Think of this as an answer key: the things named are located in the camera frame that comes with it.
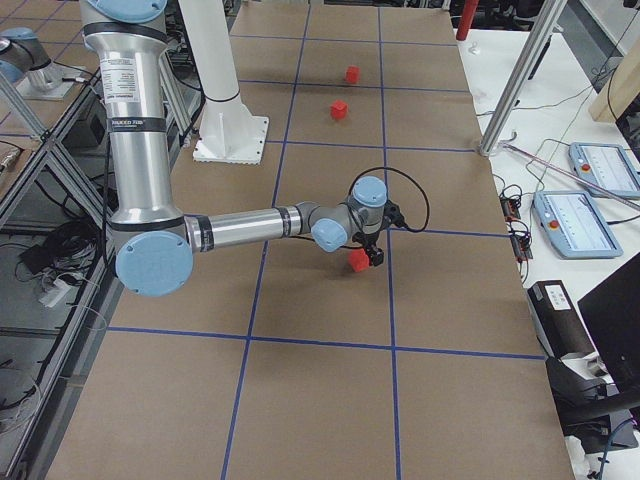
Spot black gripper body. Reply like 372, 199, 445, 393
357, 231, 380, 250

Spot red block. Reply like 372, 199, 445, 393
344, 65, 361, 85
330, 100, 349, 120
348, 249, 370, 272

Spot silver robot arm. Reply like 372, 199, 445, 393
1, 27, 74, 101
81, 1, 390, 297

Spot small circuit board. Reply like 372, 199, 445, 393
499, 184, 533, 264

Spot black box device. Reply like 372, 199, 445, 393
527, 280, 595, 359

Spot teach pendant near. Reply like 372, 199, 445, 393
533, 191, 623, 260

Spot teach pendant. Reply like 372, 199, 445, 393
533, 191, 623, 260
569, 142, 639, 200

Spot black monitor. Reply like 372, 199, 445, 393
578, 254, 639, 391

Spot teach pendant far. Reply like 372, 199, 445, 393
569, 142, 639, 200

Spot red cylinder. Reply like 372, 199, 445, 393
456, 0, 479, 41

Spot metal rod tool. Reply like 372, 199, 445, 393
497, 140, 640, 211

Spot black camera cable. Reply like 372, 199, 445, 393
344, 166, 431, 233

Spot white pedestal column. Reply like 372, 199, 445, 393
179, 0, 269, 165

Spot aluminium frame post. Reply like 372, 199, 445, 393
478, 0, 567, 157

